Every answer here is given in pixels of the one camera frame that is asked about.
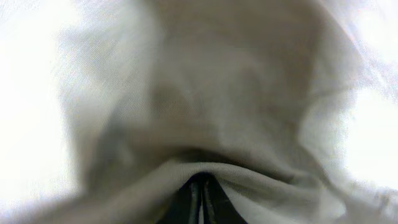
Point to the khaki green shorts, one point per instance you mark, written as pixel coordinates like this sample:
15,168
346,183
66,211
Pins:
109,107

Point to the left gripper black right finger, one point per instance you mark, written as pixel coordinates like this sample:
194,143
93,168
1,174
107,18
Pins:
217,207

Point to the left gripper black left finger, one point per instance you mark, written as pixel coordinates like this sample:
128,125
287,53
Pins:
186,203

